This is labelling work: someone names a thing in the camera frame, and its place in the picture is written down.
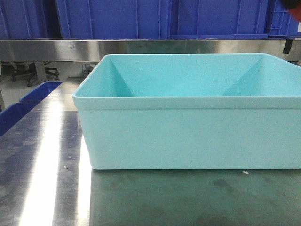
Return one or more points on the blue crate floor near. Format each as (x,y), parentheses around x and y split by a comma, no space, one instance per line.
(14,113)

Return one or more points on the blue crate upper right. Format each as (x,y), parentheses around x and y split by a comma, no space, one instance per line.
(218,19)

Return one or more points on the teal plastic bin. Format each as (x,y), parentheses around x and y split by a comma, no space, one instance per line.
(191,111)

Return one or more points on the blue crate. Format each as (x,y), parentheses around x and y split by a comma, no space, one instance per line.
(218,19)
(114,19)

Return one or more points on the steel shelf frame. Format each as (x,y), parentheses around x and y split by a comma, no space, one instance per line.
(94,50)

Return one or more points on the blue crate floor far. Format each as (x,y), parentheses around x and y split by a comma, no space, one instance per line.
(40,92)

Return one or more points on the black office chair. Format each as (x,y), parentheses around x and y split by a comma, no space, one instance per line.
(29,70)

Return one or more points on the blue crate floor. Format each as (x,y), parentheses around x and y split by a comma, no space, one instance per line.
(40,92)
(14,113)

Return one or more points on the blue crate upper left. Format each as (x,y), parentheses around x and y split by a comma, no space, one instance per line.
(114,19)

